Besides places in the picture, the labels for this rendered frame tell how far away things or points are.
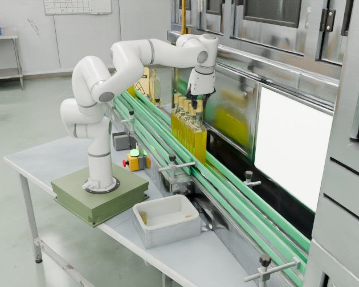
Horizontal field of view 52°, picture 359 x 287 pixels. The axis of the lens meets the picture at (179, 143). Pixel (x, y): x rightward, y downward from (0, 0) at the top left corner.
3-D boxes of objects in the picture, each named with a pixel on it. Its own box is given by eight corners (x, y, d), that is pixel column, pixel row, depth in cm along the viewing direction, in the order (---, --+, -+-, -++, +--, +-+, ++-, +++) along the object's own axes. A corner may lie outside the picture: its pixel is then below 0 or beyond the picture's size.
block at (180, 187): (193, 194, 156) (194, 180, 153) (172, 199, 152) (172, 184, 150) (190, 190, 159) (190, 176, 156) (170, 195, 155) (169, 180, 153)
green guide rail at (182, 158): (191, 175, 157) (191, 158, 154) (188, 175, 157) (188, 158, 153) (104, 81, 305) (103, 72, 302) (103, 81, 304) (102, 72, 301)
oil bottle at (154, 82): (160, 109, 240) (160, 69, 229) (153, 110, 237) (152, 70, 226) (157, 106, 244) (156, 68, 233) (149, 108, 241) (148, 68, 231)
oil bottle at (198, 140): (205, 169, 162) (207, 124, 153) (194, 172, 160) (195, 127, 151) (200, 164, 167) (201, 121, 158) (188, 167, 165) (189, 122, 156)
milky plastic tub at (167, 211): (200, 234, 141) (201, 215, 137) (145, 249, 133) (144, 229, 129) (183, 210, 155) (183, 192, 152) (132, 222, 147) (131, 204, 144)
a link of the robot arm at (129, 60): (136, 69, 136) (151, 98, 129) (80, 76, 127) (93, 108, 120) (144, 33, 123) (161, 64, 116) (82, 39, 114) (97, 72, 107)
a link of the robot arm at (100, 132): (110, 158, 148) (108, 120, 141) (78, 156, 148) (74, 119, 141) (114, 147, 156) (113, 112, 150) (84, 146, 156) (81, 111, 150)
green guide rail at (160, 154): (175, 177, 154) (174, 161, 151) (172, 178, 154) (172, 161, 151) (96, 82, 302) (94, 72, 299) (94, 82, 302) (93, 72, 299)
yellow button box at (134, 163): (143, 169, 190) (143, 156, 187) (129, 172, 187) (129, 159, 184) (139, 164, 196) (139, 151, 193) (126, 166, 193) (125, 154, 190)
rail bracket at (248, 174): (261, 203, 139) (264, 171, 133) (245, 206, 136) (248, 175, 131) (255, 197, 142) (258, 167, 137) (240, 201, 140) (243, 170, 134)
